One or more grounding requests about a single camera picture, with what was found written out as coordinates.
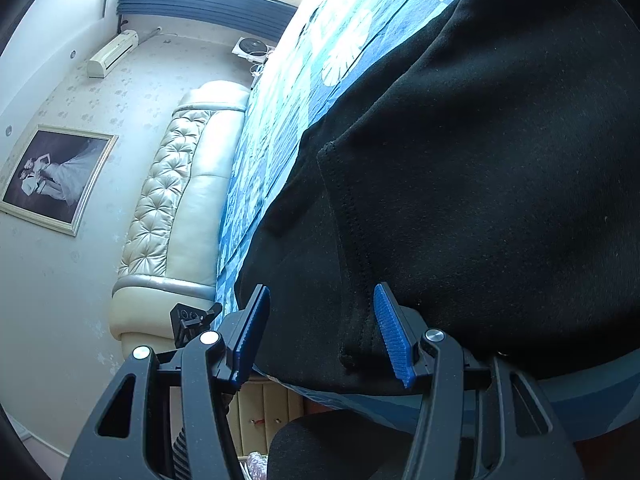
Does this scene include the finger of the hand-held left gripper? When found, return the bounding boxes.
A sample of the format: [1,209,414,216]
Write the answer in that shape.
[170,302,224,349]

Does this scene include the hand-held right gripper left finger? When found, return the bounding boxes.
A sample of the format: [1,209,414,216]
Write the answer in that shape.
[61,284,272,480]

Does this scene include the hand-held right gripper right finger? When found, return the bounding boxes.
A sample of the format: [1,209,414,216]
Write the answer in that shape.
[372,282,586,480]

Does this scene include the black studded pants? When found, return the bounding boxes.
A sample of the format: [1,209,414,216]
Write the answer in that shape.
[233,0,640,397]

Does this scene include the person's leg in dark pants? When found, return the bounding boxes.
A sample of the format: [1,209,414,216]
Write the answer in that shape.
[267,406,427,480]

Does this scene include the beige nightstand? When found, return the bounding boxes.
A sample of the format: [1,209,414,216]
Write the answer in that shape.
[225,374,307,457]

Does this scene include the beige tufted leather headboard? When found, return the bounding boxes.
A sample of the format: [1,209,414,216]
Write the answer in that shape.
[110,80,251,362]

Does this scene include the floral patterned bag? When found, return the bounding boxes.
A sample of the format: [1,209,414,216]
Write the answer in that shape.
[244,452,271,480]

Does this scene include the blue patterned quilt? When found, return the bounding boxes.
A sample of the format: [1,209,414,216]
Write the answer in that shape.
[215,0,640,442]

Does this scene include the white box fan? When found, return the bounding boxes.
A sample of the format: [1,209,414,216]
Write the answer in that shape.
[231,36,274,61]

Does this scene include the blue curtain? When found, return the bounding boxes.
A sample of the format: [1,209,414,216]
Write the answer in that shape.
[118,0,299,44]

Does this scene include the framed wall picture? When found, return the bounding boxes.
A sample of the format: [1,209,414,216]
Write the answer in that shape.
[0,123,120,238]

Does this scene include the white wall air conditioner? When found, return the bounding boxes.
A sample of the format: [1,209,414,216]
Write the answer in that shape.
[87,30,140,80]

